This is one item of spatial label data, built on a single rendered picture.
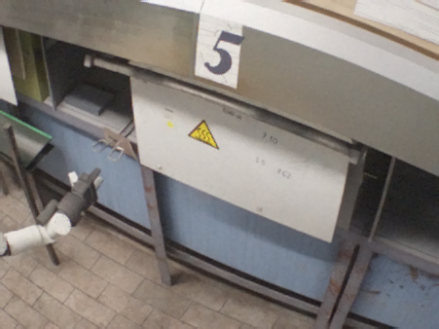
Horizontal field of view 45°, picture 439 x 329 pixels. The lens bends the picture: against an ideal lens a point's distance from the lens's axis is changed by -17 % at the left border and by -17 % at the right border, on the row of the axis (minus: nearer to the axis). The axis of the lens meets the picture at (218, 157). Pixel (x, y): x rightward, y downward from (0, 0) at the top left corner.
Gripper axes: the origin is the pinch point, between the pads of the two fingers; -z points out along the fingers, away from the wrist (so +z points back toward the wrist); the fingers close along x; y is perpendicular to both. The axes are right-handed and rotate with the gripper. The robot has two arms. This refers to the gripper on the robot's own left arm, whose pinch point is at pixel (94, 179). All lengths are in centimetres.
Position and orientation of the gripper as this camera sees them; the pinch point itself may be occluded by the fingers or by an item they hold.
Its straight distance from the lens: 189.5
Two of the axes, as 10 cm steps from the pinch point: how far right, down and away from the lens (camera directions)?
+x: -0.2, -6.9, -7.2
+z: -4.8, 6.4, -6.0
